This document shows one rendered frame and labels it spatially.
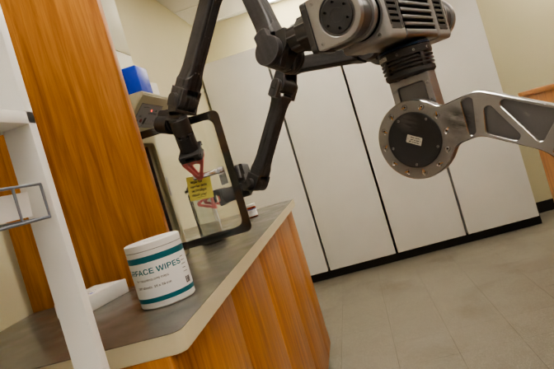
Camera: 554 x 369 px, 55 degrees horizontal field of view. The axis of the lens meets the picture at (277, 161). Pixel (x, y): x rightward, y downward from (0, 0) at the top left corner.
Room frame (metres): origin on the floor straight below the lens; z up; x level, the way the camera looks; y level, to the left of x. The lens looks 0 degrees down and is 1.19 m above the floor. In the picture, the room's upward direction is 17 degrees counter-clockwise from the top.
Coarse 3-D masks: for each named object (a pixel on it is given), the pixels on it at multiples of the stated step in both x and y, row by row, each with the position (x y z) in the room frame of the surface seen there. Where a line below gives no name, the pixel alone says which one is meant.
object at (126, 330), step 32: (256, 224) 2.24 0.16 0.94; (192, 256) 1.84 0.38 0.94; (224, 256) 1.63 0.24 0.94; (256, 256) 1.69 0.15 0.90; (224, 288) 1.27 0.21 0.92; (32, 320) 1.50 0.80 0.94; (96, 320) 1.24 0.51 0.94; (128, 320) 1.14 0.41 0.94; (160, 320) 1.06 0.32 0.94; (192, 320) 1.01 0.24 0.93; (0, 352) 1.21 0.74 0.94; (32, 352) 1.12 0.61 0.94; (64, 352) 1.04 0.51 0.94; (128, 352) 0.96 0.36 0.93; (160, 352) 0.95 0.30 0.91
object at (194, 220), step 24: (192, 120) 1.66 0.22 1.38; (216, 120) 1.66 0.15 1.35; (144, 144) 1.67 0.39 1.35; (168, 144) 1.66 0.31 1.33; (216, 144) 1.66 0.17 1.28; (168, 168) 1.66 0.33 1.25; (216, 168) 1.66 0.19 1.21; (168, 192) 1.66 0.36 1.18; (216, 192) 1.66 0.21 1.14; (240, 192) 1.66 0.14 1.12; (168, 216) 1.67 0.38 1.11; (192, 216) 1.66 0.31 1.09; (216, 216) 1.66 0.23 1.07; (240, 216) 1.66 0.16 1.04; (192, 240) 1.66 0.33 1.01; (216, 240) 1.66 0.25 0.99
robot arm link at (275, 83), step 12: (276, 84) 1.89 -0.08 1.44; (276, 96) 1.90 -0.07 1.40; (288, 96) 1.97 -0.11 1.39; (276, 108) 1.93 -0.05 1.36; (276, 120) 1.93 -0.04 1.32; (264, 132) 1.96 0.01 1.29; (276, 132) 1.95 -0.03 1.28; (264, 144) 1.96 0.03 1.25; (276, 144) 1.98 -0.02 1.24; (264, 156) 1.96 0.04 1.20; (252, 168) 1.98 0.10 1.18; (264, 168) 1.97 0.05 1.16; (264, 180) 2.00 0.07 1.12
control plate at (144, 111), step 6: (144, 108) 1.72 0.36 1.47; (150, 108) 1.77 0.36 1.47; (156, 108) 1.82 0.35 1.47; (138, 114) 1.71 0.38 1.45; (144, 114) 1.75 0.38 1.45; (150, 114) 1.80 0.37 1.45; (156, 114) 1.85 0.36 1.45; (138, 120) 1.73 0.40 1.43; (138, 126) 1.76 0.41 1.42; (144, 126) 1.81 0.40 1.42; (150, 126) 1.86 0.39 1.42
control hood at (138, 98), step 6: (132, 96) 1.65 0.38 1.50; (138, 96) 1.65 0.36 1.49; (144, 96) 1.68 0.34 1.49; (150, 96) 1.72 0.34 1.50; (156, 96) 1.77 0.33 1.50; (162, 96) 1.83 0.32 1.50; (132, 102) 1.66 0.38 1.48; (138, 102) 1.66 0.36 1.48; (144, 102) 1.70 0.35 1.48; (150, 102) 1.75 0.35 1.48; (156, 102) 1.80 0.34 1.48; (162, 102) 1.85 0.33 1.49; (138, 108) 1.68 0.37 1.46; (162, 108) 1.88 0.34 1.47
